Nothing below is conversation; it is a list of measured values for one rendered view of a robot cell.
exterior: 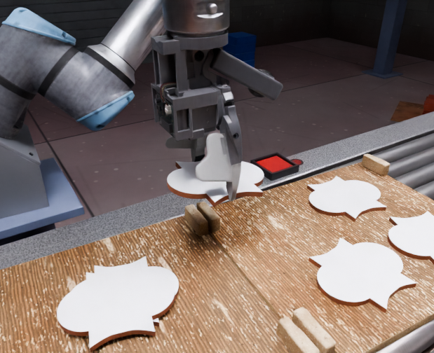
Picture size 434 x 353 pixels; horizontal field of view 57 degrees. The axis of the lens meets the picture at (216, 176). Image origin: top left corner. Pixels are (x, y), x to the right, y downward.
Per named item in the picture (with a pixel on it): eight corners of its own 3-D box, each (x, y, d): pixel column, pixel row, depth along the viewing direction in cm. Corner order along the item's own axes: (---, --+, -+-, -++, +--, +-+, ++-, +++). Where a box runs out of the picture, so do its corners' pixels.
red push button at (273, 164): (254, 167, 90) (255, 161, 89) (275, 160, 92) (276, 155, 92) (271, 178, 85) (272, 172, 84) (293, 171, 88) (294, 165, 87)
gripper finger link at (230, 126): (219, 166, 53) (203, 100, 52) (231, 162, 53) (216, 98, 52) (235, 165, 48) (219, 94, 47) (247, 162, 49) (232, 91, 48)
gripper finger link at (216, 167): (199, 210, 51) (182, 139, 50) (239, 197, 54) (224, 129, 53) (209, 212, 48) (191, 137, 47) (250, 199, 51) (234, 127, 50)
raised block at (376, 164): (360, 165, 86) (362, 153, 85) (367, 163, 87) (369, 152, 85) (382, 177, 81) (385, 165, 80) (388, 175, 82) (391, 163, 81)
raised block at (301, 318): (289, 325, 50) (291, 309, 48) (301, 319, 50) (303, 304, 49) (322, 364, 45) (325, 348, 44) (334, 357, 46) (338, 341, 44)
